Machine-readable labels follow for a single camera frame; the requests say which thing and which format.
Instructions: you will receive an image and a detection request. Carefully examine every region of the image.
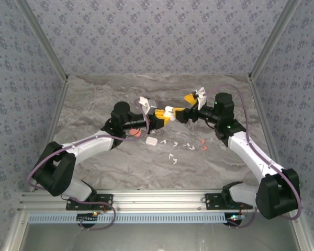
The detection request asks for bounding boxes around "aluminium mounting rail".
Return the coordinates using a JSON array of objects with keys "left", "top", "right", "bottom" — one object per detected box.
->
[{"left": 18, "top": 189, "right": 260, "bottom": 211}]

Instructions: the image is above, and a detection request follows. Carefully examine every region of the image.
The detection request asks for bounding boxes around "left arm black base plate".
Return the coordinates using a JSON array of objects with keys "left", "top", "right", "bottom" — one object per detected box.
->
[{"left": 65, "top": 193, "right": 114, "bottom": 211}]

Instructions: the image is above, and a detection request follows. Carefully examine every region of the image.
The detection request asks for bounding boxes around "aluminium table side rail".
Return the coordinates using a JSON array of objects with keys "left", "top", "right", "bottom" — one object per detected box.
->
[
  {"left": 30, "top": 78, "right": 70, "bottom": 193},
  {"left": 248, "top": 77, "right": 285, "bottom": 170}
]

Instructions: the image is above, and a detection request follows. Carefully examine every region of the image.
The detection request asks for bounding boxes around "grey metal base panel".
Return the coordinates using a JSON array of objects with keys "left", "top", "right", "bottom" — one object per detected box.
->
[{"left": 20, "top": 222, "right": 301, "bottom": 251}]

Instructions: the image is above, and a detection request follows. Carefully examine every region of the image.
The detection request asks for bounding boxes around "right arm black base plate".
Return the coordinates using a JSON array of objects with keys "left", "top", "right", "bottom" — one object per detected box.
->
[{"left": 204, "top": 192, "right": 253, "bottom": 210}]

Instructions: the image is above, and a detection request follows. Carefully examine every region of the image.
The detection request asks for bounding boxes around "white slotted cable duct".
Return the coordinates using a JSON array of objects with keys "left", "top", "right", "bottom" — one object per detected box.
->
[{"left": 28, "top": 212, "right": 228, "bottom": 225}]

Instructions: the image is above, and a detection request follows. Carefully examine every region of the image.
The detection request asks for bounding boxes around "aluminium frame post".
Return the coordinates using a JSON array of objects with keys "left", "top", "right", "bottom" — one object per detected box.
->
[
  {"left": 247, "top": 0, "right": 304, "bottom": 82},
  {"left": 15, "top": 0, "right": 69, "bottom": 82}
]

